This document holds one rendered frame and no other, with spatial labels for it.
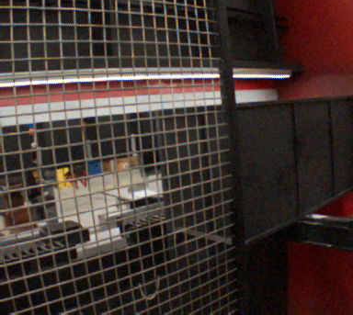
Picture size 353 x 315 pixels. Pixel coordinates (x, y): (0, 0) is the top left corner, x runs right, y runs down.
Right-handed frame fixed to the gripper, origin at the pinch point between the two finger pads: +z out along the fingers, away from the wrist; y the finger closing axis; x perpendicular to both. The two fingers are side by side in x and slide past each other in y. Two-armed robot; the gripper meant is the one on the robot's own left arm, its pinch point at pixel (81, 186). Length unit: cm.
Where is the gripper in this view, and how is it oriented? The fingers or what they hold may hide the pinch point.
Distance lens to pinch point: 200.1
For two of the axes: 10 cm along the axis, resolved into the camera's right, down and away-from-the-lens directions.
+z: 4.4, 8.7, -2.1
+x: -6.7, 4.7, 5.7
